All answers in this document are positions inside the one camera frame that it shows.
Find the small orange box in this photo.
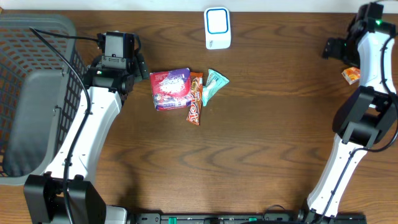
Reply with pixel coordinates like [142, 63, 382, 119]
[341, 67, 361, 85]

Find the red purple snack pack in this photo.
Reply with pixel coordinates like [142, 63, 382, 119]
[150, 68, 192, 111]

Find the orange snack bar wrapper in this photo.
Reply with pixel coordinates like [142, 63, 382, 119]
[187, 72, 203, 125]

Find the teal snack wrapper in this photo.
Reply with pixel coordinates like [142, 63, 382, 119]
[202, 69, 229, 106]

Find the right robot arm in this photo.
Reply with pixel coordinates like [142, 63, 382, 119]
[295, 1, 397, 223]

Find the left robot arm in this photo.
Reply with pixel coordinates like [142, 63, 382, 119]
[24, 31, 149, 223]

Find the white barcode scanner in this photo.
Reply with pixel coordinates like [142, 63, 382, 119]
[203, 7, 232, 50]

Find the grey plastic mesh basket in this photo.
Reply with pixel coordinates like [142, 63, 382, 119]
[1, 14, 86, 185]

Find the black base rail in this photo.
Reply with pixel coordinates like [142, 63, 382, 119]
[105, 212, 368, 224]

